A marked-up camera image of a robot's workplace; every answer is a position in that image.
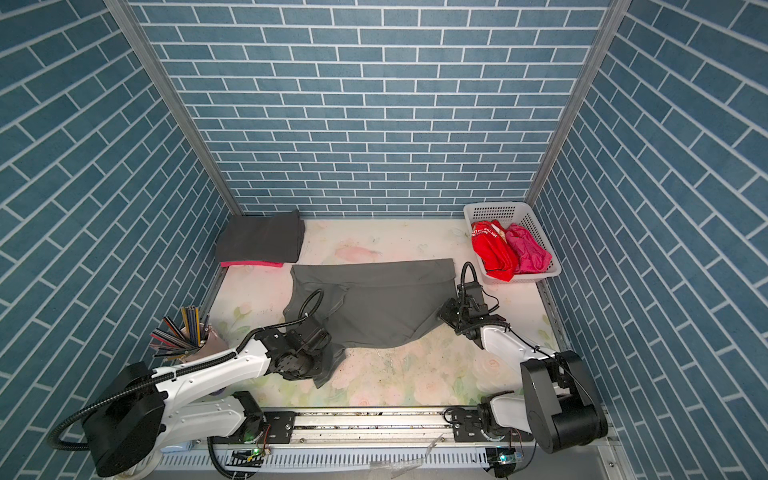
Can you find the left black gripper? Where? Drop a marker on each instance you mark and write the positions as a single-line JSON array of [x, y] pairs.
[[296, 376]]

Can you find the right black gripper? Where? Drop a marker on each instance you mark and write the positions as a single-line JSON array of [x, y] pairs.
[[446, 310]]

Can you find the white plastic laundry basket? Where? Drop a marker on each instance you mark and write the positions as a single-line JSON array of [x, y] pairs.
[[506, 213]]

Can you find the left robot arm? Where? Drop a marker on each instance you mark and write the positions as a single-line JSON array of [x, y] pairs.
[[144, 411]]

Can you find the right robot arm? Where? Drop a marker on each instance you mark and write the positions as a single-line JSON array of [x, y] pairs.
[[559, 406]]

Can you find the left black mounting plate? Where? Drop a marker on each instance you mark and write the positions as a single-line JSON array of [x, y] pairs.
[[268, 428]]

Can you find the black mounting plate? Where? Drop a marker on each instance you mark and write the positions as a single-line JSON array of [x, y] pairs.
[[268, 428], [472, 425]]

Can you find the red printed t shirt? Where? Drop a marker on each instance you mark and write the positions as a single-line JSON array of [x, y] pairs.
[[499, 260]]

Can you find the cup of coloured pencils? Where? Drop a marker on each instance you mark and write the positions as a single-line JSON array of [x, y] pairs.
[[191, 339]]

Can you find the folded pink t shirt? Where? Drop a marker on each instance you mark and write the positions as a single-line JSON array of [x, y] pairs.
[[229, 264]]

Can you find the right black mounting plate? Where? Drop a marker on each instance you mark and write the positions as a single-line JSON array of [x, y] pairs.
[[472, 425]]

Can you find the left green circuit board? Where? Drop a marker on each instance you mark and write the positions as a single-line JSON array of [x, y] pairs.
[[246, 458]]

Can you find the green circuit board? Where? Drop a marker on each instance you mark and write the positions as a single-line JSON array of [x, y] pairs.
[[501, 461], [246, 458]]

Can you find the folded dark grey t shirt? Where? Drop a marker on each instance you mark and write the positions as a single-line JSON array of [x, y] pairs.
[[275, 239]]

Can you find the white ventilation grille strip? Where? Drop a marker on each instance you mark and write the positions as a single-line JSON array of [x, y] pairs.
[[315, 460]]

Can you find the right green circuit board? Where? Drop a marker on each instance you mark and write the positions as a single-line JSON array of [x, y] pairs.
[[501, 461]]

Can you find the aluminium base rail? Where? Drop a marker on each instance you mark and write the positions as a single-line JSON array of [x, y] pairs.
[[391, 427]]

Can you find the left corner aluminium post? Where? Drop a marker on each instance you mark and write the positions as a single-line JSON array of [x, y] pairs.
[[127, 22]]

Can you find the corner aluminium post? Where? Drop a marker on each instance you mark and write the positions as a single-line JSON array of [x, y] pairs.
[[594, 59], [127, 22]]

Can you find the right corner aluminium post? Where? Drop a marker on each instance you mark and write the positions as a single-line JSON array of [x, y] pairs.
[[594, 59]]

